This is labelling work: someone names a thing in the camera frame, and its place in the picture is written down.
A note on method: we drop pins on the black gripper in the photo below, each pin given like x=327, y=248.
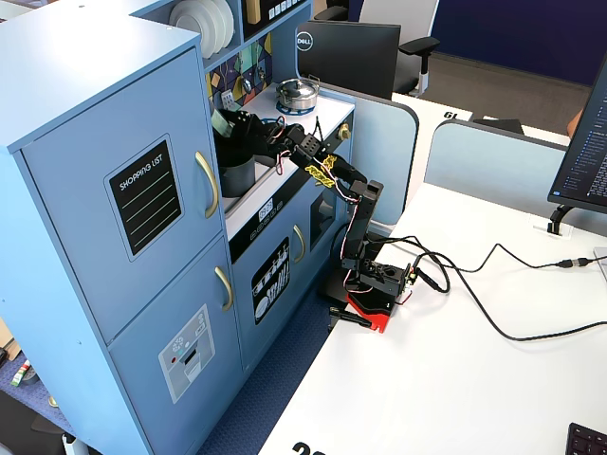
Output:
x=235, y=124

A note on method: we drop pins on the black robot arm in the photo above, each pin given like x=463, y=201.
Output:
x=360, y=223

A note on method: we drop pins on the gray hanging toy utensil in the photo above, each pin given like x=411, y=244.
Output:
x=227, y=99

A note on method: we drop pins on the silver hanging toy utensil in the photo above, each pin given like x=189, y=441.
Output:
x=246, y=84

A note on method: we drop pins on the dark gray toy pot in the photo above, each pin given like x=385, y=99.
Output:
x=237, y=182

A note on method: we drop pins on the shiny steel toy pot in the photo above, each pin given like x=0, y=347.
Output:
x=296, y=95

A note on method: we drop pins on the white toy plate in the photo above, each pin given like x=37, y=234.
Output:
x=214, y=23
x=187, y=23
x=228, y=19

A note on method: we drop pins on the gold stove knob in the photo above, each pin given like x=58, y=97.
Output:
x=344, y=131

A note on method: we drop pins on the wooden toy cutting board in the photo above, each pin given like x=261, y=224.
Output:
x=253, y=10

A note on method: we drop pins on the black Dell monitor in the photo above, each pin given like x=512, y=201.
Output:
x=351, y=57

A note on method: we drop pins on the light blue desk divider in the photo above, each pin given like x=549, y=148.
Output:
x=398, y=142
x=488, y=161

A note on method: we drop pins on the blue toy kitchen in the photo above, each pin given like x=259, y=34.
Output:
x=95, y=237

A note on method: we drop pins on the white black office chair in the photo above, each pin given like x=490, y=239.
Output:
x=398, y=14

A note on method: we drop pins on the black table clamp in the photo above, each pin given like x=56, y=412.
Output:
x=348, y=316

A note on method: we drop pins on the white number label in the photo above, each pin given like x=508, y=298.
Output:
x=456, y=114

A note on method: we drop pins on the brown cardboard box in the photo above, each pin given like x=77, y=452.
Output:
x=9, y=341

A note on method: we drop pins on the lit computer monitor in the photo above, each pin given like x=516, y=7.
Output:
x=588, y=156

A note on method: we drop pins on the silver laptop edge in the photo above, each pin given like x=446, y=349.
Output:
x=601, y=263

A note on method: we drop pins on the black keyboard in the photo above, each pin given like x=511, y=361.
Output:
x=590, y=441

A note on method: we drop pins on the red robot base mount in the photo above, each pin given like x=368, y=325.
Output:
x=374, y=310

